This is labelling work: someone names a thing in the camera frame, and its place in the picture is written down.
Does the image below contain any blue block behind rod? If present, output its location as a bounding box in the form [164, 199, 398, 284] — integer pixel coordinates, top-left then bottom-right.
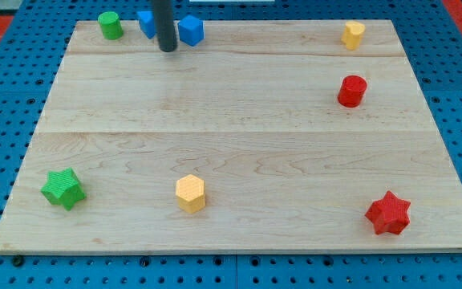
[136, 10, 156, 39]

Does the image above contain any green star block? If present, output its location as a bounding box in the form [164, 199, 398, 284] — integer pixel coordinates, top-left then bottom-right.
[41, 168, 87, 211]

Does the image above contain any wooden board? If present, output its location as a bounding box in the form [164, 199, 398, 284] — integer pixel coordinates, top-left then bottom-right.
[0, 20, 462, 255]

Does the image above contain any yellow heart block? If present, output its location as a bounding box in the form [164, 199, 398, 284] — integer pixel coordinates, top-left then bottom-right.
[341, 21, 366, 51]

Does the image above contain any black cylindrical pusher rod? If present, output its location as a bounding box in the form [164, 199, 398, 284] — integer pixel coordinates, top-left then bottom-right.
[151, 0, 177, 52]

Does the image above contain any red cylinder block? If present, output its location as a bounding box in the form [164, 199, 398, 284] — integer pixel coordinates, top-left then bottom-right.
[337, 75, 367, 108]

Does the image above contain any green cylinder block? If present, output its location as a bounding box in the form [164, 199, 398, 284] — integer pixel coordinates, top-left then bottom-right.
[97, 11, 124, 40]

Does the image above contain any blue cube block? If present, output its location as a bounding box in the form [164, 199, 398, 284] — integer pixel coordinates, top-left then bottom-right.
[178, 15, 205, 47]

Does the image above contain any red star block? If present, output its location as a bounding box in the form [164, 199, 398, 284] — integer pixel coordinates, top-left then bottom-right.
[365, 190, 411, 235]

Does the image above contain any yellow hexagon block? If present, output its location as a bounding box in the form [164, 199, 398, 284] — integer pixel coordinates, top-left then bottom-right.
[176, 174, 205, 214]

